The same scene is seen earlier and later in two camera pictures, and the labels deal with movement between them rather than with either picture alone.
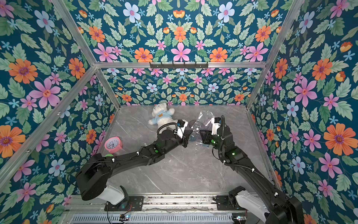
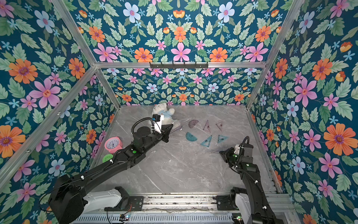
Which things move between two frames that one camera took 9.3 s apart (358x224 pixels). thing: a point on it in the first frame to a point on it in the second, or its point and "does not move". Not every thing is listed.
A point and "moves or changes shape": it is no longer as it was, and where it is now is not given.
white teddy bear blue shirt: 162,116 does not move
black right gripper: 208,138 to 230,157
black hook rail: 179,65 does not move
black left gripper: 187,132 to 165,133
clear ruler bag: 204,123 moves or changes shape
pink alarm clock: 113,144 does not move
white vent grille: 93,218 does not move
